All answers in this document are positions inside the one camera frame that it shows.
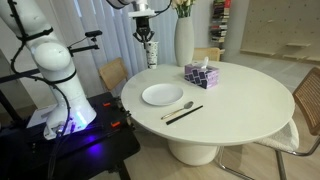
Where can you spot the wooden pegboard shelf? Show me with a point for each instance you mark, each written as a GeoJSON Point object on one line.
{"type": "Point", "coordinates": [313, 58]}
{"type": "Point", "coordinates": [297, 44]}
{"type": "Point", "coordinates": [292, 56]}
{"type": "Point", "coordinates": [258, 52]}

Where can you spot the stacked books tower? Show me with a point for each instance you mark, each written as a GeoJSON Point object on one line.
{"type": "Point", "coordinates": [220, 23]}

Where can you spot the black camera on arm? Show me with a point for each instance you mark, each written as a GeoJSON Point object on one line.
{"type": "Point", "coordinates": [93, 33]}

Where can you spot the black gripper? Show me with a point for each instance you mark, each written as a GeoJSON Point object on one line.
{"type": "Point", "coordinates": [143, 25]}

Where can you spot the black chopstick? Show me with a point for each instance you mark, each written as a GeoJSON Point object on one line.
{"type": "Point", "coordinates": [184, 114]}

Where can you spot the purple patterned tissue box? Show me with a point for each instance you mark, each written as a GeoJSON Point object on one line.
{"type": "Point", "coordinates": [201, 78]}

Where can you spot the pale flower bouquet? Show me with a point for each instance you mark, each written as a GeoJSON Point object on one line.
{"type": "Point", "coordinates": [182, 8]}

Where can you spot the rattan chair with white cushion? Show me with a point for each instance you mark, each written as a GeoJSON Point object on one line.
{"type": "Point", "coordinates": [308, 100]}

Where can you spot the light wooden chair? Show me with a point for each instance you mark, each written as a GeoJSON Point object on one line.
{"type": "Point", "coordinates": [208, 54]}

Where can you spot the wooden pegboard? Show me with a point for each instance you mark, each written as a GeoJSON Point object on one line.
{"type": "Point", "coordinates": [266, 23]}

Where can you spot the black metal frame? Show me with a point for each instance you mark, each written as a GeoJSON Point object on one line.
{"type": "Point", "coordinates": [16, 76]}

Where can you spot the white paper sheet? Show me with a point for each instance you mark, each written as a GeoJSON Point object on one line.
{"type": "Point", "coordinates": [38, 116]}

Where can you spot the black robot cart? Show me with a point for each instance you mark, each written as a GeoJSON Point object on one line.
{"type": "Point", "coordinates": [100, 156]}

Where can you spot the white table pedestal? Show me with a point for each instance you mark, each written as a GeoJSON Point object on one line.
{"type": "Point", "coordinates": [191, 153]}

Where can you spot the white round plate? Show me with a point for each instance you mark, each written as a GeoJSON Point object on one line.
{"type": "Point", "coordinates": [162, 94]}

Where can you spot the white tissue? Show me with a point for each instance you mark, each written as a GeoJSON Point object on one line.
{"type": "Point", "coordinates": [204, 63]}

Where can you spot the white patterned paper cup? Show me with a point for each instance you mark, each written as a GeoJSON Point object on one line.
{"type": "Point", "coordinates": [152, 56]}

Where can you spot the wooden chair with metal legs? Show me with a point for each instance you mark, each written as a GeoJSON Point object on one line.
{"type": "Point", "coordinates": [112, 73]}

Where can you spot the orange and black clamp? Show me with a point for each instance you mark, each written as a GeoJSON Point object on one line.
{"type": "Point", "coordinates": [115, 124]}
{"type": "Point", "coordinates": [106, 104]}

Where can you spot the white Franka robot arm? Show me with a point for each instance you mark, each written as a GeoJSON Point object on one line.
{"type": "Point", "coordinates": [53, 60]}

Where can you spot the white vertical blinds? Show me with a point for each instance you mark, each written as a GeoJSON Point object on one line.
{"type": "Point", "coordinates": [116, 30]}

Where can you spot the tall white vase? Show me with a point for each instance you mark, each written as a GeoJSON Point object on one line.
{"type": "Point", "coordinates": [184, 43]}

